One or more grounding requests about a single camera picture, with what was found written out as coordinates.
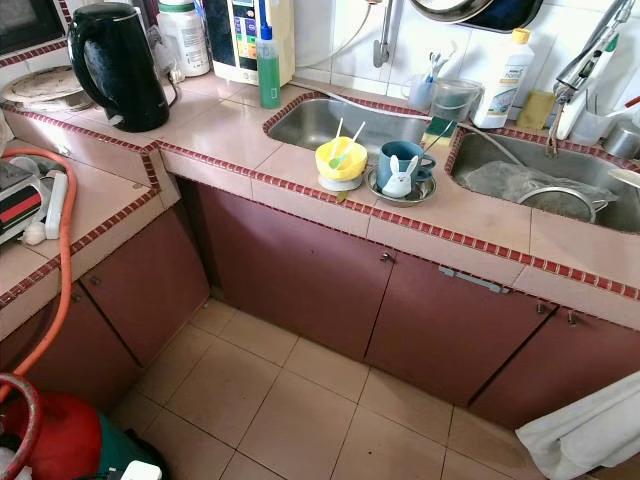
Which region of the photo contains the white cloth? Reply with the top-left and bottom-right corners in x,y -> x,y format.
515,370 -> 640,480

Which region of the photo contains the grey cabinet handle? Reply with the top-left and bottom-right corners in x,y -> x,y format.
437,265 -> 513,295

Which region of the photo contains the cream wooden spatula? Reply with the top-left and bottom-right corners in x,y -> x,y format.
608,167 -> 640,191

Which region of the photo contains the green yellow sponge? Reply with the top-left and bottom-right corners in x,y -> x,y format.
423,116 -> 458,141

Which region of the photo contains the small steel cup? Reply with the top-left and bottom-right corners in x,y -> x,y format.
603,120 -> 640,159

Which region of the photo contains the black microwave oven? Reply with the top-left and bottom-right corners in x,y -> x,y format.
0,0 -> 66,56

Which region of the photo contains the white power adapter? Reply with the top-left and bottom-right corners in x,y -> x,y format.
43,170 -> 69,241

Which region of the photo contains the round steel plate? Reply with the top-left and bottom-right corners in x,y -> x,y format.
366,166 -> 437,207

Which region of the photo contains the green plastic base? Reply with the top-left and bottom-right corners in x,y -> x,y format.
95,425 -> 166,480

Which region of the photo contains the round wooden lid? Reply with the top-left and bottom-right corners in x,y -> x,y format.
3,67 -> 94,113

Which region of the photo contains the green plastic spoon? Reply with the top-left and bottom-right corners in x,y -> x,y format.
328,118 -> 353,169

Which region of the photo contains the stainless steel sink basin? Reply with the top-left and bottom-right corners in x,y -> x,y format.
448,128 -> 640,236
265,92 -> 451,166

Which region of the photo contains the black electric kettle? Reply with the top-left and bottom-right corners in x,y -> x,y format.
67,2 -> 171,134

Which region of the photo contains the black silver gas stove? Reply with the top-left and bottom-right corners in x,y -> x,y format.
0,160 -> 53,244

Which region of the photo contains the yellow plastic bowl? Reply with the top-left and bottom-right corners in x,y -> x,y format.
315,138 -> 369,192

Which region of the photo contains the white jar green lid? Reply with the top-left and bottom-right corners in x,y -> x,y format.
157,0 -> 211,79

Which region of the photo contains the pale toothbrush cup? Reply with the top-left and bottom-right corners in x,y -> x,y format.
402,73 -> 439,109

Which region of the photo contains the green dish soap bottle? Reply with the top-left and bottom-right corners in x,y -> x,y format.
257,25 -> 282,109

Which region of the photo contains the red gas cylinder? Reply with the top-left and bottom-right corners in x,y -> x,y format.
0,372 -> 106,480

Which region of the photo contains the crumpled whitish plastic bag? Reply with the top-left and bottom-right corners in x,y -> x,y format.
0,445 -> 23,480

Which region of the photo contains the chrome sink faucet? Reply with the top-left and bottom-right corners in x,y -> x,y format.
547,0 -> 640,141

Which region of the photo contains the white water purifier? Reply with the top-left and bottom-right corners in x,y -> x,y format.
205,0 -> 296,86

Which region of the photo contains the orange gas hose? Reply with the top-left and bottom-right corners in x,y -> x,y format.
0,147 -> 79,381

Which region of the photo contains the steel mesh strainer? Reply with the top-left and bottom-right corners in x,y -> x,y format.
518,184 -> 616,226

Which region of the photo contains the maroon cabinet door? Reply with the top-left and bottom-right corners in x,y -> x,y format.
0,290 -> 136,396
365,250 -> 561,406
470,305 -> 640,431
80,205 -> 211,366
195,180 -> 396,361

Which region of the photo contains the white plastic container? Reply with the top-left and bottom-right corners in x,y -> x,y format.
575,105 -> 623,144

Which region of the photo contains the small white box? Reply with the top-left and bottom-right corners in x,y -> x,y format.
120,460 -> 163,480

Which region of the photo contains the clear plastic measuring cup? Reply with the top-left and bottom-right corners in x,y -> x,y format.
428,78 -> 485,125

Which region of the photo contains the white detergent bottle yellow cap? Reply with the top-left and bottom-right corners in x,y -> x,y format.
473,28 -> 537,129

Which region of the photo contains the blue ceramic mug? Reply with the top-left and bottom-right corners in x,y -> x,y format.
377,141 -> 437,189

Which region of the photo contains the white plastic spoon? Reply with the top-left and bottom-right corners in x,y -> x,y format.
345,121 -> 367,156

